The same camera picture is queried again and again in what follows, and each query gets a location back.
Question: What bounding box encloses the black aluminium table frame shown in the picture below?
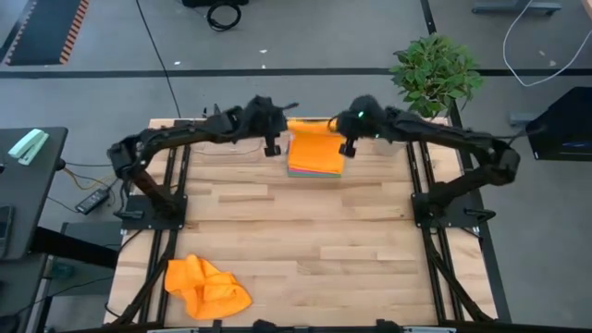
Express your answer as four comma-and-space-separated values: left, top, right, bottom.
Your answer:
104, 117, 512, 333

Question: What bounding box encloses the mint green stapler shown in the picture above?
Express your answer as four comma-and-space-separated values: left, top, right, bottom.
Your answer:
7, 128, 51, 167

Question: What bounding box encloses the pink microfiber towel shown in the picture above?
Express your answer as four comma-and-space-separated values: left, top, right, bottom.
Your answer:
287, 168, 341, 176

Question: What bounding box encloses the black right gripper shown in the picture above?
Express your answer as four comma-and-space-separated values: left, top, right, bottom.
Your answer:
336, 94, 389, 158

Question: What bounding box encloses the black orange-striped floor mat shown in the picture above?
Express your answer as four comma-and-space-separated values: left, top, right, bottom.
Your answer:
3, 0, 92, 66

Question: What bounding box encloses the clear plastic container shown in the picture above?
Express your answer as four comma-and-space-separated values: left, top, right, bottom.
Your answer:
191, 115, 265, 164

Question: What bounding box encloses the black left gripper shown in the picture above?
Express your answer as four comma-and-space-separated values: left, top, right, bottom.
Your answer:
240, 95, 289, 157

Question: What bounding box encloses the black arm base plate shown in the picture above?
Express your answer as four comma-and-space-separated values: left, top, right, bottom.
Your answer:
113, 193, 189, 231
411, 191, 497, 228

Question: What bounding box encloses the black cabinet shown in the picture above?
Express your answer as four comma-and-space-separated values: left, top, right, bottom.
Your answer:
525, 86, 592, 163

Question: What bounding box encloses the white floor cable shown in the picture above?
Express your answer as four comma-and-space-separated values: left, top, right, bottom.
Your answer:
501, 0, 592, 88

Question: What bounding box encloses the black side desk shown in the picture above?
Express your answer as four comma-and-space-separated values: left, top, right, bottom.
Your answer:
0, 127, 69, 263

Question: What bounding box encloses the coiled black floor cable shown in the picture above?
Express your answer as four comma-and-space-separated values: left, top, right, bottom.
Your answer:
206, 2, 242, 32

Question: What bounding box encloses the black power adapter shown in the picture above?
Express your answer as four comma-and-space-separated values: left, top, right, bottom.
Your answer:
74, 188, 111, 216

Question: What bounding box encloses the green plant in white pot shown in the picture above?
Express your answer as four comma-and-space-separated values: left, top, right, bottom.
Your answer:
374, 32, 486, 157

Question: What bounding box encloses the black desk foot bar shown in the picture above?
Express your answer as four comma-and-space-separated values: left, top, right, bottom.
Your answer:
30, 221, 122, 270

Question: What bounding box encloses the long black floor cable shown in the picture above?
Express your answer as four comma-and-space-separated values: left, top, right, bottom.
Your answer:
135, 0, 182, 119

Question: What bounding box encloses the orange microfiber towel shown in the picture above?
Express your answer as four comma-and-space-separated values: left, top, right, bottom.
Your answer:
286, 118, 347, 175
165, 253, 253, 321

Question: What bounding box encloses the short grey furniture foot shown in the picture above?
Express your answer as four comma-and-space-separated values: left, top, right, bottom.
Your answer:
508, 110, 533, 129

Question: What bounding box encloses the yellow cable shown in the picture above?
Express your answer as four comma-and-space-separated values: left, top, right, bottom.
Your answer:
62, 166, 115, 191

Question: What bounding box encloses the long grey desk foot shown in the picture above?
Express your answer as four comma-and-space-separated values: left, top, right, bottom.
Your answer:
471, 0, 563, 15

